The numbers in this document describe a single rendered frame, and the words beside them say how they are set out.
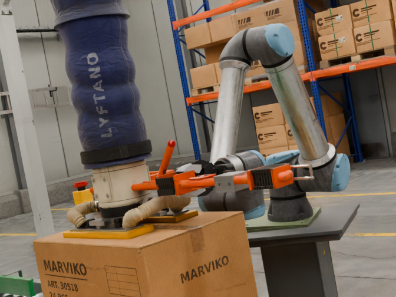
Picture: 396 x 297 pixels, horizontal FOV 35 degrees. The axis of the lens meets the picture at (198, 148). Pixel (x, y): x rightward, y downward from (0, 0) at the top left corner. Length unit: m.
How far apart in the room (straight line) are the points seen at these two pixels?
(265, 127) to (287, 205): 7.94
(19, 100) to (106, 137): 3.67
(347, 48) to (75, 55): 7.86
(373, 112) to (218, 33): 2.95
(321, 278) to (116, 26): 1.29
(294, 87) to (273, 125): 8.13
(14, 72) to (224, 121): 3.59
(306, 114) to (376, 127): 8.54
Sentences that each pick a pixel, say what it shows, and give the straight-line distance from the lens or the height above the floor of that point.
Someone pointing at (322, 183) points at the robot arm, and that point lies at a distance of 2.46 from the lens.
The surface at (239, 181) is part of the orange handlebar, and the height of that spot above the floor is 1.07.
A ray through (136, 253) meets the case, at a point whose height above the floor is 0.93.
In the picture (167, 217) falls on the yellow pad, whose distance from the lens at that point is 1.93.
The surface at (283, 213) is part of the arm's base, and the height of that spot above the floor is 0.81.
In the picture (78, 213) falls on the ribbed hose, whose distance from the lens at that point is 2.05.
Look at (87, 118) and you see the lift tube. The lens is 1.91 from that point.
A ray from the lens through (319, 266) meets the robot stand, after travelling 2.55.
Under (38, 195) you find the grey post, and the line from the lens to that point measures 5.52.
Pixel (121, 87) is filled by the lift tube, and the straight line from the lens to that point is 1.90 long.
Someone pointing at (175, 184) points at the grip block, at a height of 1.08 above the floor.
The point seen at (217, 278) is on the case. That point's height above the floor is 0.78.
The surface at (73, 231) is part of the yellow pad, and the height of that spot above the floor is 0.96.
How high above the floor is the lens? 1.26
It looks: 3 degrees down
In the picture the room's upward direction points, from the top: 10 degrees counter-clockwise
